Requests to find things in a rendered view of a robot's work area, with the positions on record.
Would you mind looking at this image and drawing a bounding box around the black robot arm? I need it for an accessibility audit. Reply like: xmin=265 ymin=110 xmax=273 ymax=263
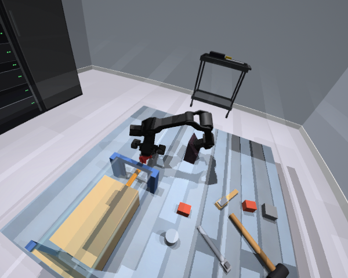
xmin=129 ymin=109 xmax=215 ymax=157

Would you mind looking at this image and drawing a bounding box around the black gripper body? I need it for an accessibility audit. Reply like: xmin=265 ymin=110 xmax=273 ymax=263
xmin=131 ymin=137 xmax=166 ymax=155

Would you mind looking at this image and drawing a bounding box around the grey cylinder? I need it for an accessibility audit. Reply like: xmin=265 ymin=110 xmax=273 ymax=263
xmin=164 ymin=229 xmax=179 ymax=246

